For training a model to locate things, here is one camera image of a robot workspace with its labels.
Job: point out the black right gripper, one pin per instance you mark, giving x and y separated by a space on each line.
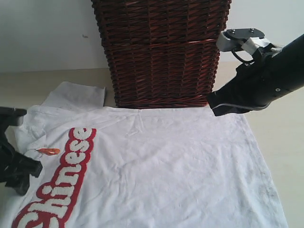
254 87

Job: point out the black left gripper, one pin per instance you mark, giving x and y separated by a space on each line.
15 168

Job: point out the white t-shirt with red lettering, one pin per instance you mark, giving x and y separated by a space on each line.
130 168

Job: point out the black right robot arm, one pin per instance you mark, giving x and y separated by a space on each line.
294 63

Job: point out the dark brown wicker basket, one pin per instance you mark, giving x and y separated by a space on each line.
161 53

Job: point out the small orange tag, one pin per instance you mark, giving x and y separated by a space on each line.
48 151

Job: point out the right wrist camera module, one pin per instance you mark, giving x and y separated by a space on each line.
244 39

